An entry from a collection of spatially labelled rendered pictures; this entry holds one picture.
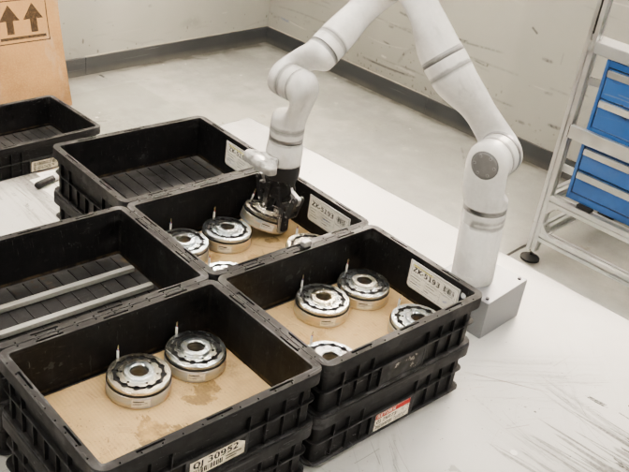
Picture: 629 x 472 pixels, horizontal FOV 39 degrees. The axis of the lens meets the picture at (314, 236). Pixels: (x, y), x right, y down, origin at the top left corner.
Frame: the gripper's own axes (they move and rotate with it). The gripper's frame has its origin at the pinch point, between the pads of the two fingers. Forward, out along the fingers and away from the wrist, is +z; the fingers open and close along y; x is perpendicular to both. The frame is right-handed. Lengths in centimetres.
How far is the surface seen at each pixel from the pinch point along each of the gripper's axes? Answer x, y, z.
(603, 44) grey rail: -178, 36, -3
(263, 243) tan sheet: 4.1, -1.8, 3.7
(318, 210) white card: -7.9, -4.6, -2.6
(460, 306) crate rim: -2.9, -48.6, -7.3
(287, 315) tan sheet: 16.2, -24.8, 3.0
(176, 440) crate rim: 58, -50, -8
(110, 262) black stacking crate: 35.3, 6.9, 3.6
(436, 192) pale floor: -187, 99, 91
